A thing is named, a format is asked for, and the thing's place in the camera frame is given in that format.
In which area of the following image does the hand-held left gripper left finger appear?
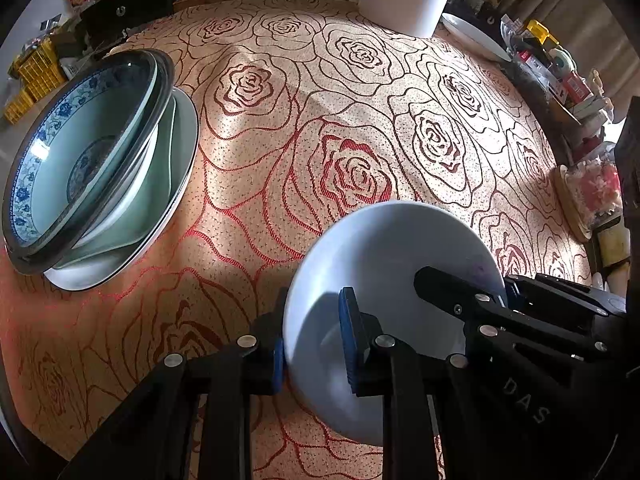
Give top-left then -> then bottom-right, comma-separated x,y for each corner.
57,287 -> 291,480

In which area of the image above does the small white red-logo dish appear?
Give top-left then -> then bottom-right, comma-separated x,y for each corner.
75,122 -> 162,251

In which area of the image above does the basket of small items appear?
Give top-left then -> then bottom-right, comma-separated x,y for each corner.
500,14 -> 593,111

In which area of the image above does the rose patterned tablecloth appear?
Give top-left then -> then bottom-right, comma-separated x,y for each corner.
0,0 -> 593,480

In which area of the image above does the white tape dispenser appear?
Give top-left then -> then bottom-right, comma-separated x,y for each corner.
547,45 -> 577,73

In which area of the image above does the green square plate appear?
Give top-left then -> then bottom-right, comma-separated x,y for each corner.
52,95 -> 178,272

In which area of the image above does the stainless steel bowl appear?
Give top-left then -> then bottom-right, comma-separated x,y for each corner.
5,50 -> 176,277

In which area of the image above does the black cabinet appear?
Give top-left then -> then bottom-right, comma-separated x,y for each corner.
79,0 -> 353,57

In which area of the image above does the plain white plate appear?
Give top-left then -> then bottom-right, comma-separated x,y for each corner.
440,12 -> 514,64

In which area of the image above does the yellow plastic item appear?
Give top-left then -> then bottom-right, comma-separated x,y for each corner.
524,19 -> 560,47

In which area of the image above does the large white round plate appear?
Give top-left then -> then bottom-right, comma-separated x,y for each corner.
44,86 -> 200,292

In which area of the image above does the blue patterned ceramic bowl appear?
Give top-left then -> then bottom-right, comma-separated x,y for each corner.
1,49 -> 162,261

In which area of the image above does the white ceramic bowl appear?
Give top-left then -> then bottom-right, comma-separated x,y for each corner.
282,200 -> 509,446

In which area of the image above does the yellow plastic crate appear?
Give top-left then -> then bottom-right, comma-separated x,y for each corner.
3,89 -> 40,124
10,36 -> 69,100

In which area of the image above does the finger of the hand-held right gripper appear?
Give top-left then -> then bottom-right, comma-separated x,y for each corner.
504,273 -> 627,317
414,266 -> 609,362

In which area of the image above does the glass dome with pink flowers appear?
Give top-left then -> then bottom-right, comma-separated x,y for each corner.
552,142 -> 626,244

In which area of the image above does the beige curtain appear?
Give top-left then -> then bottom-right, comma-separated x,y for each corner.
492,0 -> 623,88

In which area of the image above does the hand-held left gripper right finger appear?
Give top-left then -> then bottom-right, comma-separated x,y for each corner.
338,287 -> 506,480

